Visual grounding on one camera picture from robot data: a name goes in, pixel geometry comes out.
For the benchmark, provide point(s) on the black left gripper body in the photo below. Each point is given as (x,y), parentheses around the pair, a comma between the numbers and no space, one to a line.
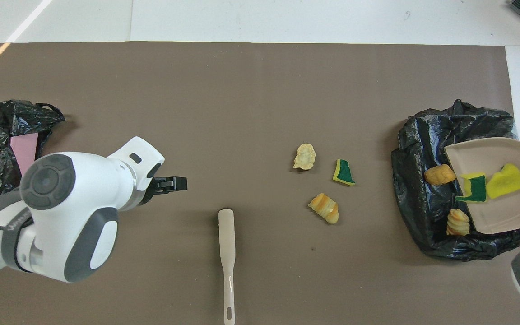
(149,192)

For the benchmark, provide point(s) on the pale yellow bread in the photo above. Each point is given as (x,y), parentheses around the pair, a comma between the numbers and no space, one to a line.
(305,156)

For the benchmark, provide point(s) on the striped toy croissant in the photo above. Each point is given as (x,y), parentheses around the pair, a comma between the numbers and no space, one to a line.
(324,206)
(457,222)

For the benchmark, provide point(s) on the wedge-shaped yellow green sponge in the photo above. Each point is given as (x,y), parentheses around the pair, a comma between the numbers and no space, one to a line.
(343,174)

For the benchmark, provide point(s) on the brown oval bread roll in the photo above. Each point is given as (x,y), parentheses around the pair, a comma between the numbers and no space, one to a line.
(440,174)

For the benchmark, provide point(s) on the notched yellow green sponge piece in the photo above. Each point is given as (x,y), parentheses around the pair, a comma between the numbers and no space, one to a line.
(474,189)

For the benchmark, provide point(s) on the beige plastic dustpan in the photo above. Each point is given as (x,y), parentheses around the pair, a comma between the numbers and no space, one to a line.
(494,212)

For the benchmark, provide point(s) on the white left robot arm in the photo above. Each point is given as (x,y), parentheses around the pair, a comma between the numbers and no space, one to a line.
(93,180)

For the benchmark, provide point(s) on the black bag lined bin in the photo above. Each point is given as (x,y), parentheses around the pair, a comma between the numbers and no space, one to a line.
(418,189)

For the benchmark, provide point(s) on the brown table mat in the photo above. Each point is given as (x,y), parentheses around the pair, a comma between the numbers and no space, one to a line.
(260,81)

